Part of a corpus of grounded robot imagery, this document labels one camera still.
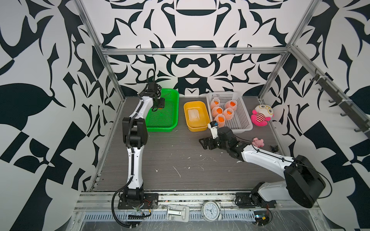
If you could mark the small green circuit board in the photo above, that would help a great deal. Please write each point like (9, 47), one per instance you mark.
(262, 218)

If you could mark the yellow plastic tray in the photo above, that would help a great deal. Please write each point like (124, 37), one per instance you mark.
(202, 124)

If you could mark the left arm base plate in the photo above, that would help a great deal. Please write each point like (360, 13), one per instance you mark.
(146, 201)

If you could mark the white perforated plastic basket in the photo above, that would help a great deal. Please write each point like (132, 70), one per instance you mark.
(241, 121)

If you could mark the black hook rail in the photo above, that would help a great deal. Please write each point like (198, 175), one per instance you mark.
(348, 106)

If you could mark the pink white plush toy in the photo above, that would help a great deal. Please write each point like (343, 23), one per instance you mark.
(261, 115)

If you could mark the green plastic basket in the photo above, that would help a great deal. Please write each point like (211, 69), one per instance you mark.
(164, 119)

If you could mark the small pink plush toy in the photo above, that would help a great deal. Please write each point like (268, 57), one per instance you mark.
(259, 143)

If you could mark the small black toy figure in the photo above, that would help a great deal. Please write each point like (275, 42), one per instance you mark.
(274, 149)

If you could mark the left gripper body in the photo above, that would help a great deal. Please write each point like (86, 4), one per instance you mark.
(159, 103)

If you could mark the white foam net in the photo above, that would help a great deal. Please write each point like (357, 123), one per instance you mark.
(193, 115)

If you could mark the white analog clock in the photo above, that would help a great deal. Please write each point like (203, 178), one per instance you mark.
(210, 211)

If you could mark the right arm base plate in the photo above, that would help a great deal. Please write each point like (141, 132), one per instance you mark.
(252, 200)

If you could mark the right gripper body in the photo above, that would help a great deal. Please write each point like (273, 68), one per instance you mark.
(215, 143)

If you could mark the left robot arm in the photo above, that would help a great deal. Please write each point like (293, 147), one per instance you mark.
(135, 137)

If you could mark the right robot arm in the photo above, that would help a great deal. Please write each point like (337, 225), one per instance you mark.
(301, 183)

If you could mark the netted orange front left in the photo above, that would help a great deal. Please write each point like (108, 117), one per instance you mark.
(220, 119)

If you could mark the netted orange back right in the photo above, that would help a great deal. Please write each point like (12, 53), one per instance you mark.
(232, 105)

